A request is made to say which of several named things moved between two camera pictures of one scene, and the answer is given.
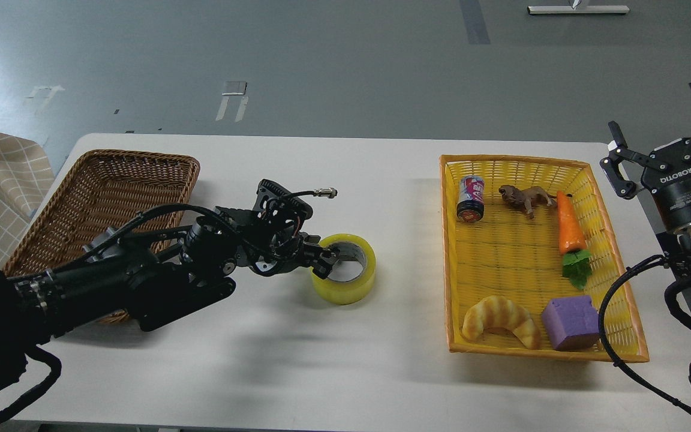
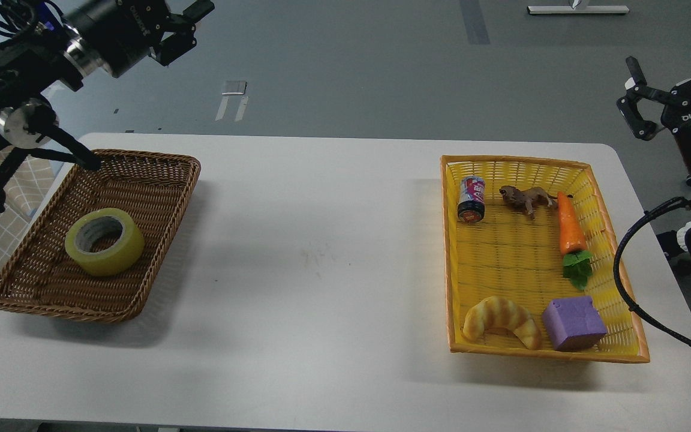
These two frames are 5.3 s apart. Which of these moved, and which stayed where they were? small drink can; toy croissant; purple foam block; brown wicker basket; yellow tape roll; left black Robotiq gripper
Moved: yellow tape roll; left black Robotiq gripper
Stayed: small drink can; toy croissant; purple foam block; brown wicker basket
